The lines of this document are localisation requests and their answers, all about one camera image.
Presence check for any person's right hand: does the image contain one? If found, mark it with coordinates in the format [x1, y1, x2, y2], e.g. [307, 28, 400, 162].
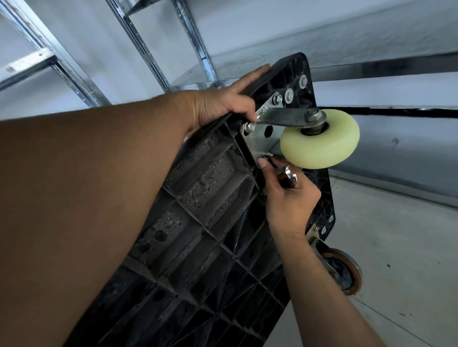
[258, 158, 322, 238]

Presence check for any person's left hand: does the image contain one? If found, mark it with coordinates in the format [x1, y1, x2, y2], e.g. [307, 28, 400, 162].
[185, 64, 271, 135]

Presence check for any chrome ratchet wrench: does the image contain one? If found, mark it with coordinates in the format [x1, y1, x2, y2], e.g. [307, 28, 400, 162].
[269, 157, 300, 190]

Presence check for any black plastic cart platform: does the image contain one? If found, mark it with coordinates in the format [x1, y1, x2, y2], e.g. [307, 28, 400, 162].
[64, 52, 338, 347]

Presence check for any person's left forearm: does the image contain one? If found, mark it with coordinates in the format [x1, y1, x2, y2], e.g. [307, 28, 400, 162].
[0, 91, 195, 347]

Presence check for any person's right forearm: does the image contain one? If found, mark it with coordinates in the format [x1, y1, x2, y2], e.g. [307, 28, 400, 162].
[284, 229, 389, 347]

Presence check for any cream wheel metal caster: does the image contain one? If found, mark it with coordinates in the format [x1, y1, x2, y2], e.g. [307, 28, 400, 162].
[239, 94, 360, 169]

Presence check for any brown rimmed wheel caster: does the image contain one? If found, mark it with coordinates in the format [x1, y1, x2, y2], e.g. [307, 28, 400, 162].
[307, 225, 363, 296]

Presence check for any metal shelving rack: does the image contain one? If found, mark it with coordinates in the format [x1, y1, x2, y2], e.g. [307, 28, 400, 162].
[0, 0, 458, 119]

